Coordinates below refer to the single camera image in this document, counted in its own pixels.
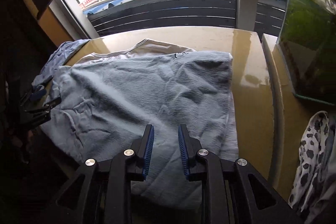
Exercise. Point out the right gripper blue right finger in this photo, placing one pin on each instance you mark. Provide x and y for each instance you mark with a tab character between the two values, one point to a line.
199	164

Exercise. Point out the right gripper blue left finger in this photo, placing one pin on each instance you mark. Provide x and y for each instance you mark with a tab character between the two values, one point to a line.
129	165

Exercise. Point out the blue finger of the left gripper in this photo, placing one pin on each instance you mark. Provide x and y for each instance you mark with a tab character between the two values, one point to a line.
52	104
38	93

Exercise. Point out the blue-grey garment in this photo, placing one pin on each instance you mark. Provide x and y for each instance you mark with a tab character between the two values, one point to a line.
61	56

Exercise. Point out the black white spotted cloth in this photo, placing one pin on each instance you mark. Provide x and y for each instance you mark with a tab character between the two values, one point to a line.
313	189

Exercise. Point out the glass fish tank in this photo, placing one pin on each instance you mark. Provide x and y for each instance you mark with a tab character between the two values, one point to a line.
307	42

